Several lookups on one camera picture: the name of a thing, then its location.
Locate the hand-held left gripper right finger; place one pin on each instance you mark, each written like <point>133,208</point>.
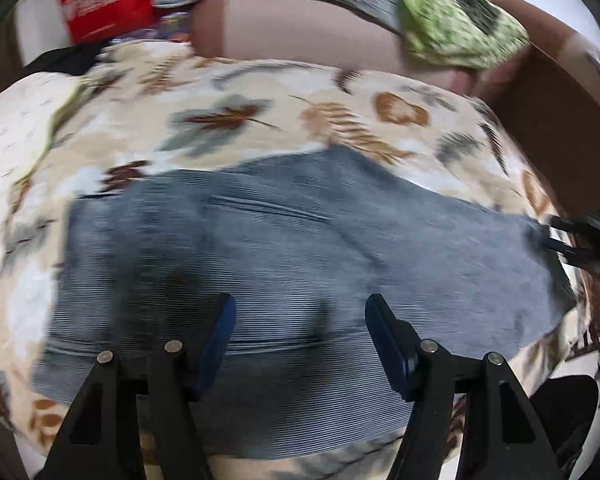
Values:
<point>387,350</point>

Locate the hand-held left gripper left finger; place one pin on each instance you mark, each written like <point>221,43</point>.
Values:
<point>215,342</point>

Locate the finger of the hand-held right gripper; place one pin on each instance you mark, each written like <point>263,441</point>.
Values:
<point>562,222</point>
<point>562,248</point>

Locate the grey-blue denim pants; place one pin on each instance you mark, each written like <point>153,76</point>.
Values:
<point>280,240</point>

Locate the black object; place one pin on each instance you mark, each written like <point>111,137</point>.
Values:
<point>570,415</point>

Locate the green patterned cloth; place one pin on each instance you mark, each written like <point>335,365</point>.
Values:
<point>445,20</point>

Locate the leaf printed beige blanket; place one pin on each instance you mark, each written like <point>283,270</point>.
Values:
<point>130,110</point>

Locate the red bag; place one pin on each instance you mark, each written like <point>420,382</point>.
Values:
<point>105,0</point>

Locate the brown upholstered bed frame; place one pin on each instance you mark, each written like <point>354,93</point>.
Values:
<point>305,30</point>

